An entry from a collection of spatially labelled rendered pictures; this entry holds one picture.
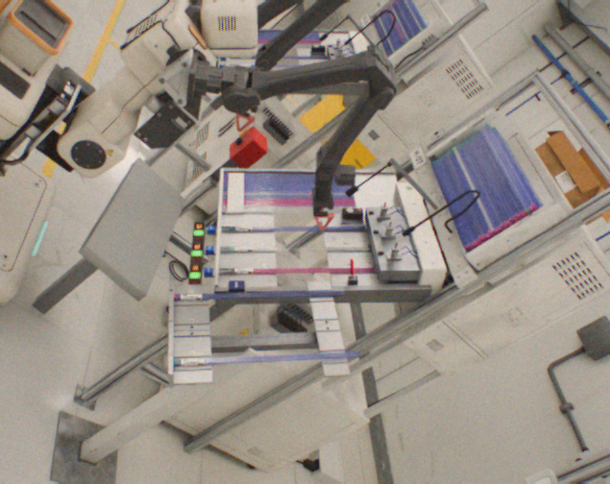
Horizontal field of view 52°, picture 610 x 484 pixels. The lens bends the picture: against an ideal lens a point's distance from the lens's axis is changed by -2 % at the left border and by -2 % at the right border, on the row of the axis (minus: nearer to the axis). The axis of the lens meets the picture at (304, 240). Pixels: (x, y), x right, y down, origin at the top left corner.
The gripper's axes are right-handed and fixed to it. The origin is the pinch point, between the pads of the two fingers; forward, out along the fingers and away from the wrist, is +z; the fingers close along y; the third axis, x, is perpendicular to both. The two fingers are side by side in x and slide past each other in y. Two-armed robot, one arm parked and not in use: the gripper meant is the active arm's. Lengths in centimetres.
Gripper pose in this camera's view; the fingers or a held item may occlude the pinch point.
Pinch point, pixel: (321, 218)
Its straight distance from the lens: 211.7
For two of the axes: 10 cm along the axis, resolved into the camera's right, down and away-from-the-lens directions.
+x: -10.0, 0.2, -0.6
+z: -0.3, 7.6, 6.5
